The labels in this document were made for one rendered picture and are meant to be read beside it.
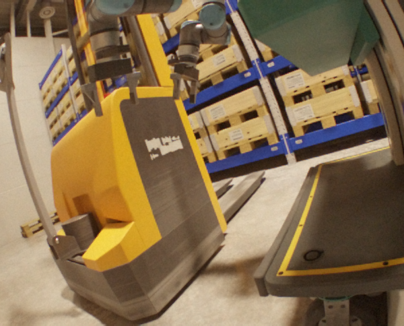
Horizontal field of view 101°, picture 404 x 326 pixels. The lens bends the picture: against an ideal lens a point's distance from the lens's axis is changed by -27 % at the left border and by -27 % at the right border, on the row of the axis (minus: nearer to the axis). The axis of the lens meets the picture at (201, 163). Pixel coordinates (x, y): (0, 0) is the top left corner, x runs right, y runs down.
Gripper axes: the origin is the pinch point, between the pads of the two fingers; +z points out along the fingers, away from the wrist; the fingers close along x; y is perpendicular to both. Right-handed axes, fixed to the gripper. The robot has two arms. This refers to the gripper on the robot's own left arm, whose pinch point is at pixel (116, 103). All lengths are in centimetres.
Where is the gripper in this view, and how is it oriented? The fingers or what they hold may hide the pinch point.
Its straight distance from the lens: 72.9
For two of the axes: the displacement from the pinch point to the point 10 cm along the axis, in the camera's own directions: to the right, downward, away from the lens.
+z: 1.1, 8.9, 4.4
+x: -6.2, 4.1, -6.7
